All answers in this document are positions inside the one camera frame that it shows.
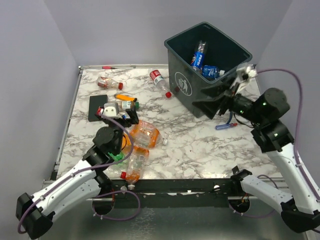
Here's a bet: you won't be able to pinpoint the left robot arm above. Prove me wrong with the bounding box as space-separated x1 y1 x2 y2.
15 106 139 240

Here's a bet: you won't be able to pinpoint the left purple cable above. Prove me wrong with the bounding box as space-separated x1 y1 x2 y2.
16 112 136 235

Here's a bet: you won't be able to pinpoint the pocari sweat blue bottle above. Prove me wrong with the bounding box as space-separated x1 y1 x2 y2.
201 65 225 80

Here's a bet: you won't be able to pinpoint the pepsi bottle by bin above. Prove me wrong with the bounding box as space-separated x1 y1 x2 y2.
190 40 208 72

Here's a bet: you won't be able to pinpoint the crushed bottle red cap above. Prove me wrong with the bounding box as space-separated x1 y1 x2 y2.
96 76 124 90

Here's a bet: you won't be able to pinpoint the small orange bottle left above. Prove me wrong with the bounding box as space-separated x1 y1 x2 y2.
121 133 132 154

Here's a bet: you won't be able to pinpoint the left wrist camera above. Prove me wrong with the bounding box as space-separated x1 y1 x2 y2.
97 102 120 118

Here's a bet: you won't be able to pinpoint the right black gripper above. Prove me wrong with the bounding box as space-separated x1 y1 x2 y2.
191 73 265 124

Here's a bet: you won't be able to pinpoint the red marker pen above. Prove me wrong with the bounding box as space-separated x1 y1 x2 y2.
102 65 117 70

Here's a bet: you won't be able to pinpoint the dark green plastic bin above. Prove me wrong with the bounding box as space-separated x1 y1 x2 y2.
164 22 253 118

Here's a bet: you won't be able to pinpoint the black rectangular block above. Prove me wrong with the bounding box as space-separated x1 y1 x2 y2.
88 94 108 122

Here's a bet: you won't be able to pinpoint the orange utility knife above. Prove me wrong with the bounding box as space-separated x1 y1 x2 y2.
114 94 138 102

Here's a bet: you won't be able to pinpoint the green crushed bottle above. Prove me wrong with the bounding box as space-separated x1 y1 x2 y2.
109 152 127 166

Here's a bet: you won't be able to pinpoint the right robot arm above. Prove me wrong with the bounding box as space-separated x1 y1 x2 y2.
192 77 320 233

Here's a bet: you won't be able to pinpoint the red label clear bottle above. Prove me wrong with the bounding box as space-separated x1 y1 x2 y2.
148 68 172 99

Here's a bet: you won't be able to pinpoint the blue screwdriver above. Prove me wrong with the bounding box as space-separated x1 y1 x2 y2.
215 123 238 131

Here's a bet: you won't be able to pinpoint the orange crushed bottle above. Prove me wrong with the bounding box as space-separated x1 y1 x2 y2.
130 120 168 149

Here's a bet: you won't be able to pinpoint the blue handled pliers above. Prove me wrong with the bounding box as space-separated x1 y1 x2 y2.
226 112 233 124

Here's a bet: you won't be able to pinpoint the starbucks glass bottle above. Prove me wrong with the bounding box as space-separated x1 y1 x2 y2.
117 100 140 111

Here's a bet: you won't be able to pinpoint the purple cable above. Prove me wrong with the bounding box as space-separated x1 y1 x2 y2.
16 112 136 235
256 68 320 233

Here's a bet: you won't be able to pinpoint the orange label large bottle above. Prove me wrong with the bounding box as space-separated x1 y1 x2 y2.
120 146 149 191

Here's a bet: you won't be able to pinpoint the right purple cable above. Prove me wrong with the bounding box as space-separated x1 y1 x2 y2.
256 68 320 233

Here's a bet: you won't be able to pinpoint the black mounting rail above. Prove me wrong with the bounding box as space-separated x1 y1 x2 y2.
82 178 260 208

